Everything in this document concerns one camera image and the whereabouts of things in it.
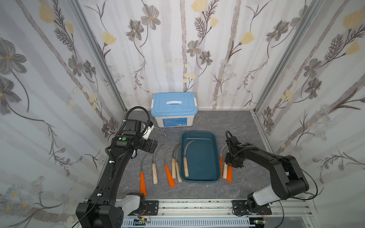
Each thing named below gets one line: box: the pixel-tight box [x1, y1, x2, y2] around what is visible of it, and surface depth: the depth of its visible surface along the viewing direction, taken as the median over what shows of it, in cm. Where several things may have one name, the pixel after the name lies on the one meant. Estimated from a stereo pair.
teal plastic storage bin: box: [180, 130, 222, 183], surface depth 95 cm
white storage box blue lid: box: [150, 91, 198, 128], surface depth 103 cm
